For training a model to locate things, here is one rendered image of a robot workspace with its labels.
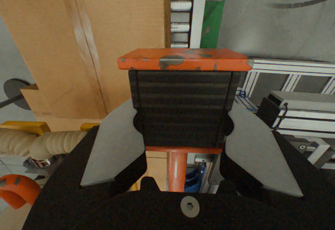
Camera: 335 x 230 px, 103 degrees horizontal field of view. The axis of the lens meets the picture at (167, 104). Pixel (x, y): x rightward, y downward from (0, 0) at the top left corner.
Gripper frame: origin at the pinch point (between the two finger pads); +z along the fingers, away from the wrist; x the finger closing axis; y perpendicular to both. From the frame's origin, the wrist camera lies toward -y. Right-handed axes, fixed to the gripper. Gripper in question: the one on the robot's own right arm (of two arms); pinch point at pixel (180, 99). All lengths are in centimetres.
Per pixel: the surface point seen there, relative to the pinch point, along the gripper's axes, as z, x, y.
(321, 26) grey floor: 119, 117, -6
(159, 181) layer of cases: 65, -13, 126
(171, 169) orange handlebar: -1.2, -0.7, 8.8
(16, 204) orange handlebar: -1.0, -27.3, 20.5
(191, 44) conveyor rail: 60, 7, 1
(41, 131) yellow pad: 10.9, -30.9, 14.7
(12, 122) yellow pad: 11.7, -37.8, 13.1
